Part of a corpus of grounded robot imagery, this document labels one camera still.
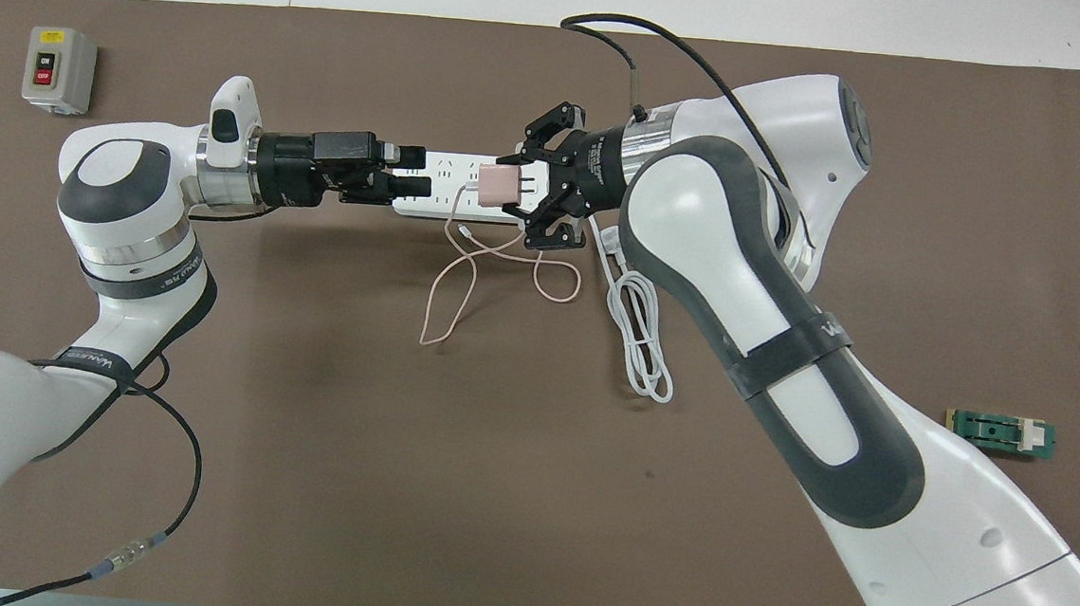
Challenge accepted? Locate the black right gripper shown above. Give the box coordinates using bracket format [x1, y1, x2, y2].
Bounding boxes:
[490, 98, 650, 258]

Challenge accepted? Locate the pink charging cable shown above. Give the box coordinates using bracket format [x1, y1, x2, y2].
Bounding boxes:
[418, 191, 588, 357]

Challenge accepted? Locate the green knife switch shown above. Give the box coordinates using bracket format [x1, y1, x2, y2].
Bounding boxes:
[943, 409, 1058, 464]

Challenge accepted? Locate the brown table mat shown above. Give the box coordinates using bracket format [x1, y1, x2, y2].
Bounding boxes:
[0, 0, 1080, 606]

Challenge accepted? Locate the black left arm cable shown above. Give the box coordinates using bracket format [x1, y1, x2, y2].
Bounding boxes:
[0, 341, 211, 606]

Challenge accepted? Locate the grey on-off switch box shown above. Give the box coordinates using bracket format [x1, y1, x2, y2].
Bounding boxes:
[20, 25, 100, 118]

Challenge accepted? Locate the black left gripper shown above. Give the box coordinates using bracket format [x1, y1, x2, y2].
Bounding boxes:
[252, 124, 435, 218]

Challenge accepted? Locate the white power strip cord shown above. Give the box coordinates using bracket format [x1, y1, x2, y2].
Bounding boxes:
[575, 213, 686, 406]

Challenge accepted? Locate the pink charger block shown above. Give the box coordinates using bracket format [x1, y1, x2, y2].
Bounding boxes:
[476, 163, 547, 212]

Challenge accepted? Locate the white power strip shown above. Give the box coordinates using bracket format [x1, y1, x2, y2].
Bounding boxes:
[388, 147, 560, 229]

